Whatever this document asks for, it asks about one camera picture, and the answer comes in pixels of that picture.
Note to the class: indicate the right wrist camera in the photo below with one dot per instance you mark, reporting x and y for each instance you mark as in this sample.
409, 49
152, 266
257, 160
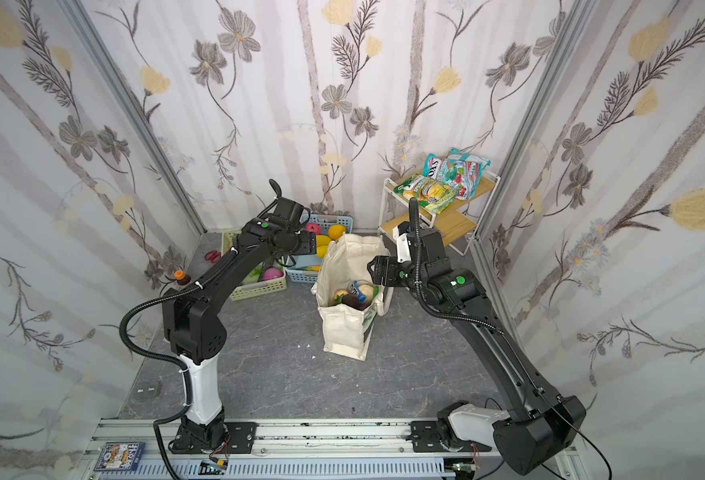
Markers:
416, 244

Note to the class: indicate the green yellow snack bag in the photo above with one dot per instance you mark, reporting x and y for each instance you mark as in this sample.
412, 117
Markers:
432, 195

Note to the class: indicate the brown glass bottle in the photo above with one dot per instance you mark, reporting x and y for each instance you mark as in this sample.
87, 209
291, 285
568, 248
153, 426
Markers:
182, 278

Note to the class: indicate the cream white round vegetable toy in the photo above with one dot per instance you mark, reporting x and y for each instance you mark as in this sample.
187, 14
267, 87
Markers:
369, 291

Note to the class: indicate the green white snack bag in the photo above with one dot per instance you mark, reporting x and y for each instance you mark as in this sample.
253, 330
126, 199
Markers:
431, 166

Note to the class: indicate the orange fruit toy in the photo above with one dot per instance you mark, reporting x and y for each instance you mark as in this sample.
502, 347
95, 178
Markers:
336, 231

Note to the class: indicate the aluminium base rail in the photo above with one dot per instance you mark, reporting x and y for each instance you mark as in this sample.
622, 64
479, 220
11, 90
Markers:
305, 449

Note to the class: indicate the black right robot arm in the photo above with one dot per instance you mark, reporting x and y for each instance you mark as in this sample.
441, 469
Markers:
540, 422

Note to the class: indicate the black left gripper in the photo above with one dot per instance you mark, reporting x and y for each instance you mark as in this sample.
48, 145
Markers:
303, 243

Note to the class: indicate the grey floor outlet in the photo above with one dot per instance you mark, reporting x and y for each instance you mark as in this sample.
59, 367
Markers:
146, 390

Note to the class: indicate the blue candy bag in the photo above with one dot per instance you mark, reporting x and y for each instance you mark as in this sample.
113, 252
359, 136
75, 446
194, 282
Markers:
355, 289

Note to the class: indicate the green plastic basket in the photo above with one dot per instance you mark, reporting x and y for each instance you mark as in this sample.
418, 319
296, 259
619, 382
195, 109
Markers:
256, 284

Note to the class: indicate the purple onion toy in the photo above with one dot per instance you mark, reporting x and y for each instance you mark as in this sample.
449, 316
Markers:
272, 273

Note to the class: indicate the blue plastic basket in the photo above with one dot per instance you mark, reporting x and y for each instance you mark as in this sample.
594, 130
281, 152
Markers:
306, 268

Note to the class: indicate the teal pink snack bag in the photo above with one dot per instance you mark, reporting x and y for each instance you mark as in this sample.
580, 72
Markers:
462, 170

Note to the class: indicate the red handled scissors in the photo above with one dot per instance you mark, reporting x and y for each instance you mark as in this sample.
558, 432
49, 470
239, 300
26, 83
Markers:
212, 256

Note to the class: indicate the blue card box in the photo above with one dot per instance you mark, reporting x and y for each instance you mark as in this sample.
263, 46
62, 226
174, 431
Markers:
119, 457

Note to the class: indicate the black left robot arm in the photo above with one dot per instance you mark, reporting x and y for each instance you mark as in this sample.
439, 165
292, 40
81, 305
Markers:
197, 336

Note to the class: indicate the dark mangosteen toy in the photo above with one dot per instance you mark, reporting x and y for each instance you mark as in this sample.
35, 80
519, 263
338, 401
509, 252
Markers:
353, 301

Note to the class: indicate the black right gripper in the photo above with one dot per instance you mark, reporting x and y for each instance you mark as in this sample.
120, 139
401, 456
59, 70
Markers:
379, 270

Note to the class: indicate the cream canvas tote bag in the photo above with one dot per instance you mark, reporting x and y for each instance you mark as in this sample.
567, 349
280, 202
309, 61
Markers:
347, 332

